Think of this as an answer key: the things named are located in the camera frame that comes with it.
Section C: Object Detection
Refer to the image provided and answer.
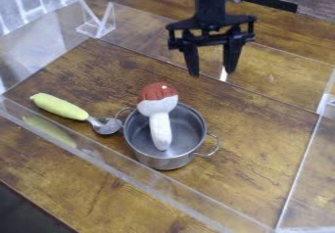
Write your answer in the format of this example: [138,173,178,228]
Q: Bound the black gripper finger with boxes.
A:
[184,41,200,77]
[225,38,244,74]

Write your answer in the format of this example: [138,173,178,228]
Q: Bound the silver metal pot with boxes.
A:
[123,103,222,170]

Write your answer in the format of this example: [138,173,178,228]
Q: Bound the red and white toy mushroom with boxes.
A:
[138,82,178,151]

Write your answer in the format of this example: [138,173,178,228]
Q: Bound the spoon with yellow-green handle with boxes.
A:
[31,93,122,135]

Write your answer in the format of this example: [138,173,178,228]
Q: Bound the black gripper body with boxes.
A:
[166,0,258,51]

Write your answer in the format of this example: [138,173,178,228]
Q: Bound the clear acrylic triangular stand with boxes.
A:
[77,1,117,38]

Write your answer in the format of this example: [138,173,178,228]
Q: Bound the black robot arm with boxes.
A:
[167,0,257,76]

